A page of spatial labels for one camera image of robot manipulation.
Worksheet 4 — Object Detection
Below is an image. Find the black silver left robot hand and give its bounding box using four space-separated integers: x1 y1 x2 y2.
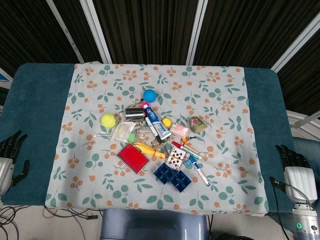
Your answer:
0 130 31 197

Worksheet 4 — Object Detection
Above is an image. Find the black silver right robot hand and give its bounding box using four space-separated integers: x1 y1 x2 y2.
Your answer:
269 144 319 205

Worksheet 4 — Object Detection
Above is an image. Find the pink sachet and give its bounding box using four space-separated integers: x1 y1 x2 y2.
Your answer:
171 122 189 138

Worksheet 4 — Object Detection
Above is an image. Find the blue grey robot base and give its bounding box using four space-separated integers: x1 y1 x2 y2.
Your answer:
99 208 210 240

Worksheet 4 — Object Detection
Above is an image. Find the red box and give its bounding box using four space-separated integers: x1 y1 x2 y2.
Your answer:
116 142 151 175

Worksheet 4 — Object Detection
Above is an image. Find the blue jeans leg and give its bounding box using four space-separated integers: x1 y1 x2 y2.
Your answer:
291 135 320 163

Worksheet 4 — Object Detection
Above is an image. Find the teal table cover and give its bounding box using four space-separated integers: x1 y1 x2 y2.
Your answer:
0 62 296 216

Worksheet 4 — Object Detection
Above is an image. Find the blue white pen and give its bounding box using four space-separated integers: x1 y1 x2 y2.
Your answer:
190 155 211 187

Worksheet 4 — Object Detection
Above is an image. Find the yellow-green tennis ball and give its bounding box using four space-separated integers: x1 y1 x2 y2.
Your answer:
100 113 118 129

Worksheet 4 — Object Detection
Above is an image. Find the red white marker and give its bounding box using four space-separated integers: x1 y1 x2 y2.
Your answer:
171 140 202 160

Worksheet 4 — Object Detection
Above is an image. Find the clear plastic bag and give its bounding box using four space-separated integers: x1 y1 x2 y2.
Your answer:
109 121 136 144

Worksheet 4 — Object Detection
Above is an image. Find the blue ice cube tray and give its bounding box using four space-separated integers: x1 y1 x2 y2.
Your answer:
152 162 193 194

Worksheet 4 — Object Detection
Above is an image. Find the floral print tablecloth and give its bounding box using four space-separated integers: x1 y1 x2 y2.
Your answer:
44 63 270 217

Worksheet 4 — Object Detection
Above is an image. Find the shiny metal cup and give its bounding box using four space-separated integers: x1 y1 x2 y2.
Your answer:
124 106 147 123

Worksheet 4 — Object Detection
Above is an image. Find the yellow rubber chicken toy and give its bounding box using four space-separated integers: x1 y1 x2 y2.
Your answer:
133 142 167 159

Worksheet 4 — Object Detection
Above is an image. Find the blue white toothpaste tube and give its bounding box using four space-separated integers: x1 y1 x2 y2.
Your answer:
140 100 173 141

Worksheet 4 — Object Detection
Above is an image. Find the blue ball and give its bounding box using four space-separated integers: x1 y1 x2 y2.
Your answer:
142 88 159 104

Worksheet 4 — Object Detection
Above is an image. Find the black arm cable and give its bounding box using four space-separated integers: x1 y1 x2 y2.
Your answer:
269 176 314 240

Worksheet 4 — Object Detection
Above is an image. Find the white aluminium frame post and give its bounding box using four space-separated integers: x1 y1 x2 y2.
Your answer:
270 18 320 74
185 0 209 66
79 0 113 64
285 109 320 129
45 0 85 64

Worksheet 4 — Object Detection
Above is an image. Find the floor cables bundle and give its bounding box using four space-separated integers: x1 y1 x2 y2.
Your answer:
0 204 101 240

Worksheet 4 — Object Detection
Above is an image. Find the orange figure keychain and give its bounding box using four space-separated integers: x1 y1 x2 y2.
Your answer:
181 135 199 144

